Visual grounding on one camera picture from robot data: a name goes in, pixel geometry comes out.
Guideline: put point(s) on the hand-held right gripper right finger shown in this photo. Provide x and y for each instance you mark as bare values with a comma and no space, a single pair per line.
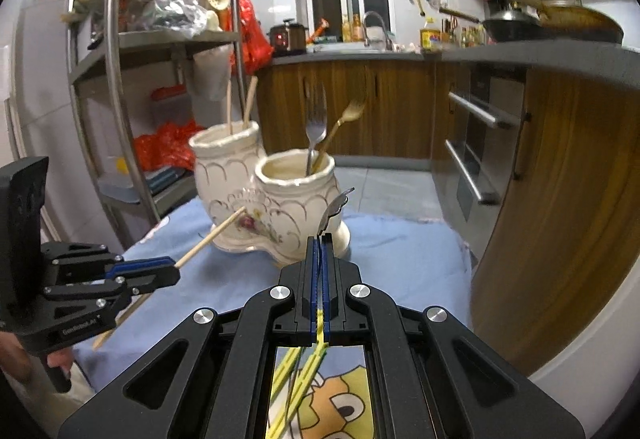
400,359

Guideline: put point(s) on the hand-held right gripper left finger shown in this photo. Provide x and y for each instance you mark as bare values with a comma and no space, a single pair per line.
240,359

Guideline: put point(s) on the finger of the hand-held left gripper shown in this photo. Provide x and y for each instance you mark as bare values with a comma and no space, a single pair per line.
145,263
150,280

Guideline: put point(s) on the white floral ceramic utensil holder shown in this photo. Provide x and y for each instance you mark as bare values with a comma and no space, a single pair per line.
295,214

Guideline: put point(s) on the small silver spoon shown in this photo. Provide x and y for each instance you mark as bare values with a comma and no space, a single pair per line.
341,200

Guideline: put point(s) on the silver fork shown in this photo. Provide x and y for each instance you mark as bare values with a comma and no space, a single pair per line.
316,129

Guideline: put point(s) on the gold fork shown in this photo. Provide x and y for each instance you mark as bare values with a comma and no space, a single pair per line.
345,116

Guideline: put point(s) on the person's left hand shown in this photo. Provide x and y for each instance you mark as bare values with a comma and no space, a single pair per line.
17,359

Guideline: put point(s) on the clear plastic container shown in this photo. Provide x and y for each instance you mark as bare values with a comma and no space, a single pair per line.
120,181

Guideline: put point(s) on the blue cutting boards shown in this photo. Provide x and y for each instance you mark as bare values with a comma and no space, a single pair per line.
162,179

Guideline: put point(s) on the blue cartoon printed cloth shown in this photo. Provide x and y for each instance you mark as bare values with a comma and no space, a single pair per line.
400,259

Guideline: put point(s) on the crumpled red plastic bag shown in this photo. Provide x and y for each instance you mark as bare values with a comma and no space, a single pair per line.
165,146

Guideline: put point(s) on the red lid plastic container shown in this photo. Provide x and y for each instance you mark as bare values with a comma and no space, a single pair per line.
170,109

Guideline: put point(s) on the white hanging bag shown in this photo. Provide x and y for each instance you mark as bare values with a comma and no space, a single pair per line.
212,74

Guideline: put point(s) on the metal shelf rack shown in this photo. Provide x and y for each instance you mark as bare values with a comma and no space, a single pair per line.
117,49

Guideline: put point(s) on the wooden cabinet side panel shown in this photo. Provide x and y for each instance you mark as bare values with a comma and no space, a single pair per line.
565,219

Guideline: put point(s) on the built-in steel oven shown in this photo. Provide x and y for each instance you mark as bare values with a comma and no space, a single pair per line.
475,144

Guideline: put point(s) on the grey plastic bag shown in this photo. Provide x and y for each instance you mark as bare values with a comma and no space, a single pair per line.
172,16

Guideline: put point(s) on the large red plastic bag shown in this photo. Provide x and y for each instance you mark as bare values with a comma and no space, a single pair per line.
255,39

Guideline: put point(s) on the wooden base cabinets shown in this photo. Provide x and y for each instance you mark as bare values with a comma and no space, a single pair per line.
390,109

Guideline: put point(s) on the dark red rice cooker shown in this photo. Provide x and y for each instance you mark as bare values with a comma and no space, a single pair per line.
289,38

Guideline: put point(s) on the amber condiment bottles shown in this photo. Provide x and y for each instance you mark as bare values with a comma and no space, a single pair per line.
351,30

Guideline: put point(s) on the yellow oil bottle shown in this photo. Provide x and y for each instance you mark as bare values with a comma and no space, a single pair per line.
431,38

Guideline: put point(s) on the grey kitchen countertop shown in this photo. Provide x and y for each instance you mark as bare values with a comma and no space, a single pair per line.
525,59

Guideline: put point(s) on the steel kitchen faucet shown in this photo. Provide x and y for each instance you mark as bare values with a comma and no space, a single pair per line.
375,19

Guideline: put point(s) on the black frying pan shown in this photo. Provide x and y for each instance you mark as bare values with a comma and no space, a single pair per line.
510,30

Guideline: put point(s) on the large brown wok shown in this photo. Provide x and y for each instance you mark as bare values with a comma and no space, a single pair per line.
585,24

